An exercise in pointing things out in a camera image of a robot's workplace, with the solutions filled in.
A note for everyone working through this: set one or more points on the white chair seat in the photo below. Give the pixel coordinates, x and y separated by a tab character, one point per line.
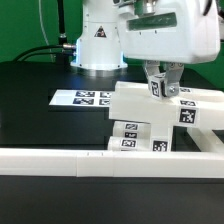
160	137

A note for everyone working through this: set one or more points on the white tagged nut cube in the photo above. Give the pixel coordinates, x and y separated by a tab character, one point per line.
156	85

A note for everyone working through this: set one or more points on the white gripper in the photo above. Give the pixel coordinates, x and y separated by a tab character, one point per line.
181	31

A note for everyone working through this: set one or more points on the white chair back frame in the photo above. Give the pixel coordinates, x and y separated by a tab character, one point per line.
193	107

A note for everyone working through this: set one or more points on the white U-shaped obstacle frame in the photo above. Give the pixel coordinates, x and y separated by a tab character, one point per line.
208	162

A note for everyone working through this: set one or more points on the flat white tag plate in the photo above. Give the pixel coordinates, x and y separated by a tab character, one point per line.
81	98

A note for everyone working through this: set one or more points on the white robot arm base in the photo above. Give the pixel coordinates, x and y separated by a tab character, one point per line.
98	50

